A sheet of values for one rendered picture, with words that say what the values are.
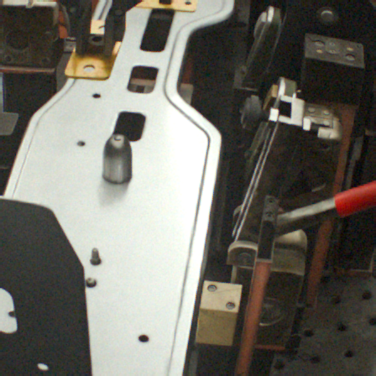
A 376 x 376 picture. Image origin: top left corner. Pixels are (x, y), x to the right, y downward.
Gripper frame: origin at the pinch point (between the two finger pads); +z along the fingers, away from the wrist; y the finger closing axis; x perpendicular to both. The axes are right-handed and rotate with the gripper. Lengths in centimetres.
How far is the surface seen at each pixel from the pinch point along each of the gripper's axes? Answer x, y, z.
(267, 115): 0.9, -14.5, 6.8
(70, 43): -74, 19, 57
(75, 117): -19.9, 6.2, 27.5
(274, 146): 2.5, -15.3, 8.8
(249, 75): -30.1, -12.4, 26.6
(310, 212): 1.2, -19.5, 17.0
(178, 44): -35.7, -3.3, 27.3
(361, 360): -13, -33, 58
